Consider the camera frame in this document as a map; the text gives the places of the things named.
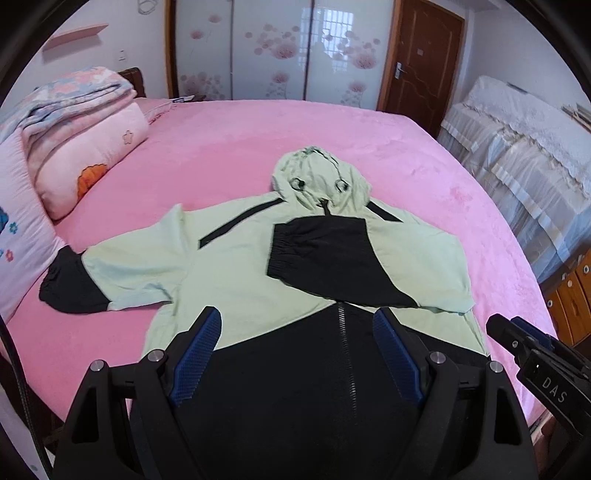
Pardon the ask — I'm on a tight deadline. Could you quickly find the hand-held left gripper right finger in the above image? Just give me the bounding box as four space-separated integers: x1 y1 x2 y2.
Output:
372 307 541 480

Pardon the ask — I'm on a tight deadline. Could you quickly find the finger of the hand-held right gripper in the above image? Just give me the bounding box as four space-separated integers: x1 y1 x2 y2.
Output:
510 318 559 348
486 314 539 365

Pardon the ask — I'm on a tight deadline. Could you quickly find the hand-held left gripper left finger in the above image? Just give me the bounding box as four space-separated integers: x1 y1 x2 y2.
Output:
53 306 222 480

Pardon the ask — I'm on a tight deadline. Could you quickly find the green and black hooded jacket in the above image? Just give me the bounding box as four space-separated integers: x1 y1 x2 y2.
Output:
39 145 491 480

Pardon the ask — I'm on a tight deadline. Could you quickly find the wooden drawer cabinet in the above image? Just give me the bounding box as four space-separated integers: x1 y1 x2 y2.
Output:
540 254 591 347

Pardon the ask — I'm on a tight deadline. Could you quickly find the lace covered furniture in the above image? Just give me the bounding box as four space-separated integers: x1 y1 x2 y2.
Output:
436 75 591 287

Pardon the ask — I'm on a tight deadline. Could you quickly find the bed with pink blanket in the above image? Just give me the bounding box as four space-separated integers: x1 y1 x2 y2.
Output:
0 97 560 462

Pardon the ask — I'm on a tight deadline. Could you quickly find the pale pink embroidered pillow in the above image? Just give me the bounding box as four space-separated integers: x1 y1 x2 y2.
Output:
0 129 68 324

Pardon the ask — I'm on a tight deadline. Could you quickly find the pink quilt with orange flower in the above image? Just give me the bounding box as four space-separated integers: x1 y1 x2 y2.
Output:
25 102 151 221

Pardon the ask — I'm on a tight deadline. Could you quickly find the brown wooden door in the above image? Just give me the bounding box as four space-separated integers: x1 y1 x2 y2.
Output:
376 0 465 137

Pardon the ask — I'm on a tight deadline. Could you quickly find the dark wooden headboard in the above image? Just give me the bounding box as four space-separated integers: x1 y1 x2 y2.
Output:
117 67 147 99

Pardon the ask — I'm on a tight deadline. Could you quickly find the folded floral quilt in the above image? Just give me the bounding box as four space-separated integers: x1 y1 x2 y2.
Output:
0 66 139 153

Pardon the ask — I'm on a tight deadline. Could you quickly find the floral sliding door wardrobe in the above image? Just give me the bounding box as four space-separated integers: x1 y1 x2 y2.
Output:
165 0 402 112

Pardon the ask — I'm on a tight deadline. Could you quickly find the black cable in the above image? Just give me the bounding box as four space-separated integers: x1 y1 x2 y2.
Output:
0 318 52 480

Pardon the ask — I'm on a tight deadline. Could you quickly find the pink wall shelf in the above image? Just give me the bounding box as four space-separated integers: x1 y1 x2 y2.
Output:
46 25 107 49

